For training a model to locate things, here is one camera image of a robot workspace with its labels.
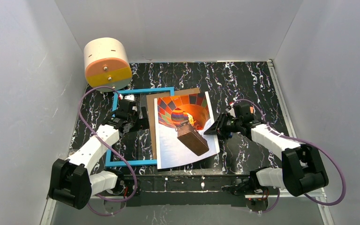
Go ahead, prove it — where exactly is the blue wooden picture frame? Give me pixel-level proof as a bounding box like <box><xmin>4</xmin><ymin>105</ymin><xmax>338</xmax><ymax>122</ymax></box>
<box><xmin>105</xmin><ymin>87</ymin><xmax>174</xmax><ymax>167</ymax></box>

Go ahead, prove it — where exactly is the hot air balloon photo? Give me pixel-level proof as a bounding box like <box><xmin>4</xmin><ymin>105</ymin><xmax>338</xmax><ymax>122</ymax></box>
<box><xmin>154</xmin><ymin>92</ymin><xmax>220</xmax><ymax>170</ymax></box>

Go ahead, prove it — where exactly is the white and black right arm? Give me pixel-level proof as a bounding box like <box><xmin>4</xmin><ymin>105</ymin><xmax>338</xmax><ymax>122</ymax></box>
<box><xmin>204</xmin><ymin>103</ymin><xmax>329</xmax><ymax>196</ymax></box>

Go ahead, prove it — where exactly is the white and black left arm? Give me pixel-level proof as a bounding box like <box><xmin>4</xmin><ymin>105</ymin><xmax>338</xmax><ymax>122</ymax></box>
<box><xmin>48</xmin><ymin>99</ymin><xmax>149</xmax><ymax>210</ymax></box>

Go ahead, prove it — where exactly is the white cylindrical drawer box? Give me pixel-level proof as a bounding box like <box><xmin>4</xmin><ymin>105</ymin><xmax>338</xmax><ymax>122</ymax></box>
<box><xmin>83</xmin><ymin>37</ymin><xmax>132</xmax><ymax>92</ymax></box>

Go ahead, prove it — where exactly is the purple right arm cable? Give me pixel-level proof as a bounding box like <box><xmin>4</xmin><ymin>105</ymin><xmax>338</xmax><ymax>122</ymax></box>
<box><xmin>228</xmin><ymin>99</ymin><xmax>347</xmax><ymax>214</ymax></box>

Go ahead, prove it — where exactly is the brown frame backing board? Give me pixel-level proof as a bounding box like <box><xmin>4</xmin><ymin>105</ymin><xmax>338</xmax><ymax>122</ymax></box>
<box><xmin>146</xmin><ymin>88</ymin><xmax>200</xmax><ymax>159</ymax></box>

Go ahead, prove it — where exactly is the black front mounting rail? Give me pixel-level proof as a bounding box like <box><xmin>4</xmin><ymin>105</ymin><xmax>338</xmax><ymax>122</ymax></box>
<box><xmin>126</xmin><ymin>175</ymin><xmax>271</xmax><ymax>211</ymax></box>

